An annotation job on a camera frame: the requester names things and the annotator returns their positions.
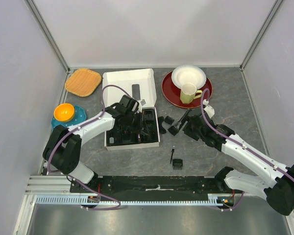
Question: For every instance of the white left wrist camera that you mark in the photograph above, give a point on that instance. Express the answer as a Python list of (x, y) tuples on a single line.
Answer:
[(141, 102)]

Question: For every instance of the woven orange tray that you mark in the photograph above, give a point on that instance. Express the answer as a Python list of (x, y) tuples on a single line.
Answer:
[(83, 82)]

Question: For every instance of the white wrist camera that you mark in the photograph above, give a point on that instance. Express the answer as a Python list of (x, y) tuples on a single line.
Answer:
[(141, 102), (209, 110)]

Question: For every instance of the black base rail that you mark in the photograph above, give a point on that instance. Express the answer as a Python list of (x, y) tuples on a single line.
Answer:
[(158, 187)]

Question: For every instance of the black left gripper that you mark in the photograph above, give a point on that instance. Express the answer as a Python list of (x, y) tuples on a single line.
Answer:
[(141, 126)]

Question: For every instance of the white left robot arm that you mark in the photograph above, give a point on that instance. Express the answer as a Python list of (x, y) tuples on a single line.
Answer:
[(64, 145)]

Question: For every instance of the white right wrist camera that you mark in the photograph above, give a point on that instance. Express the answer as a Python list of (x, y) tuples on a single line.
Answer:
[(209, 110)]

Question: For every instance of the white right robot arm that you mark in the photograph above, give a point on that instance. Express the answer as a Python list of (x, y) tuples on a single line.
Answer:
[(273, 182)]

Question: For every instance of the black cleaning brush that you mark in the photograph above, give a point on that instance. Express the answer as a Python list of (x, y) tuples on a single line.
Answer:
[(171, 158)]

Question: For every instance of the light green mug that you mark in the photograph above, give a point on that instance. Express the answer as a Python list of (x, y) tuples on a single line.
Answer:
[(189, 92)]

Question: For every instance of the orange small bowl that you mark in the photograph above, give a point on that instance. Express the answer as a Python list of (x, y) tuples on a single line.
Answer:
[(64, 112)]

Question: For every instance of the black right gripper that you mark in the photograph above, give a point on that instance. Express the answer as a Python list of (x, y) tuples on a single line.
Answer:
[(186, 128)]

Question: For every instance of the teal dotted plate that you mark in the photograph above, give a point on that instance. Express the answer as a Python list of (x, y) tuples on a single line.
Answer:
[(78, 117)]

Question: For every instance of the light blue cable duct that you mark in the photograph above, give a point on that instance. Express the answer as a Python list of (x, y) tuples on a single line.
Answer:
[(210, 200)]

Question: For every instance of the black clipper guard comb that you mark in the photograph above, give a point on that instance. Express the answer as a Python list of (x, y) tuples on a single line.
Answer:
[(168, 120)]

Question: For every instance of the black plastic insert tray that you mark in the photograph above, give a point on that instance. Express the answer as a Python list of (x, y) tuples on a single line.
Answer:
[(121, 138)]

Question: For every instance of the red round plate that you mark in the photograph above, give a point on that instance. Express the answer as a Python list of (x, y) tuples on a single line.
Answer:
[(172, 93)]

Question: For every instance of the white ceramic bowl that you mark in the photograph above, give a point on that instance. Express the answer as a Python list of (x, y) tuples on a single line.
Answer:
[(188, 74)]

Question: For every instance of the white cardboard box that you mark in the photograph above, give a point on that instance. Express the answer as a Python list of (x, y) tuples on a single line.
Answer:
[(139, 84)]

